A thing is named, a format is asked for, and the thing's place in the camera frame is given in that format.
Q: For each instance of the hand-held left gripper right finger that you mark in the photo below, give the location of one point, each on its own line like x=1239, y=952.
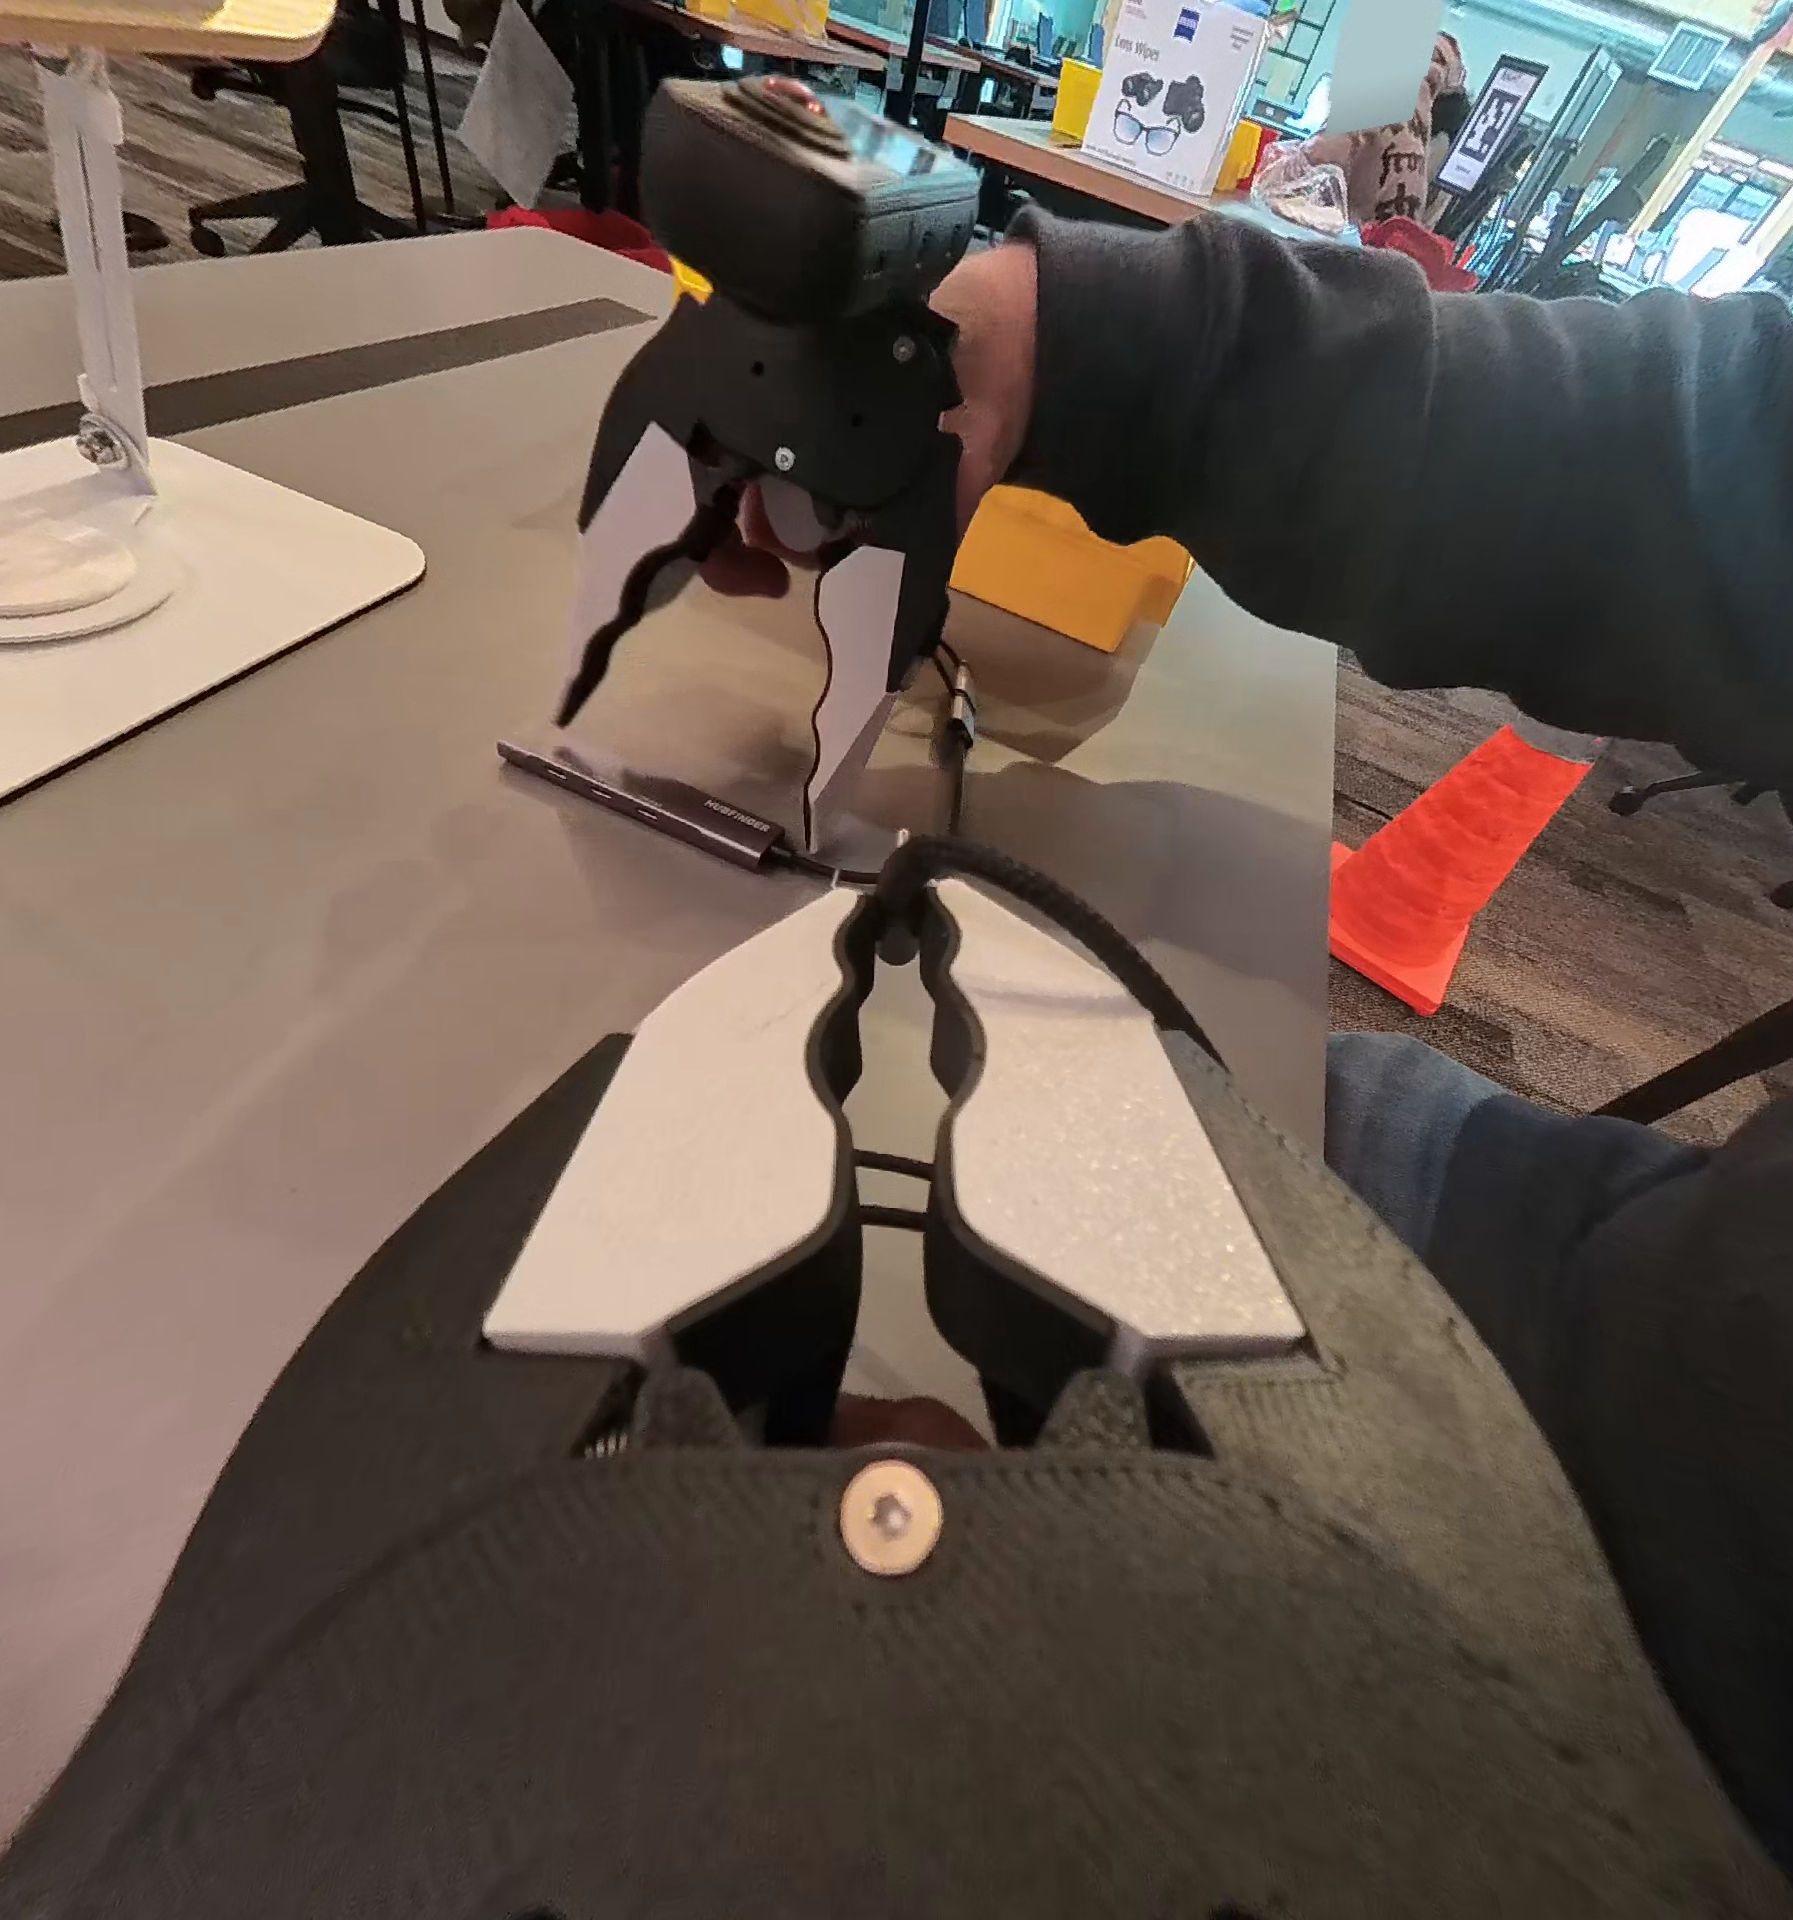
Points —
x=1106, y=1171

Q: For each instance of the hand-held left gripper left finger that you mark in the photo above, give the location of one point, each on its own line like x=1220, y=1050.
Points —
x=687, y=1171

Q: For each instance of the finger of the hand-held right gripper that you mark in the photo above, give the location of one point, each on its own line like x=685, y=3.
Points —
x=868, y=660
x=640, y=510

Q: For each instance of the grey usb hub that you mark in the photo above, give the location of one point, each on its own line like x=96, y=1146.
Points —
x=715, y=817

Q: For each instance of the person's right forearm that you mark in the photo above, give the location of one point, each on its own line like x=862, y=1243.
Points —
x=1437, y=449

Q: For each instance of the person's right hand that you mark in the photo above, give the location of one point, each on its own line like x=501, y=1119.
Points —
x=994, y=374

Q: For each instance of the yellow plastic bin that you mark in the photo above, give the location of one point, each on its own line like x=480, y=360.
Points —
x=1077, y=578

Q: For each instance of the red plastic crates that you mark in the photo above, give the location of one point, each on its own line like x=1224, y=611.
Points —
x=580, y=240

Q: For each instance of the white metal stand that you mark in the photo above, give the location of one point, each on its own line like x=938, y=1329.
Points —
x=236, y=602

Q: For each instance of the white printed box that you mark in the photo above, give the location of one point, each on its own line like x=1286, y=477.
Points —
x=1167, y=105

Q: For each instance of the black office chair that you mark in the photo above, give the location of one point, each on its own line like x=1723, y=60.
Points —
x=1782, y=825
x=312, y=151

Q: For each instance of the black white marker sign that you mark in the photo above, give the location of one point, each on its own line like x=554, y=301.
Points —
x=1497, y=128

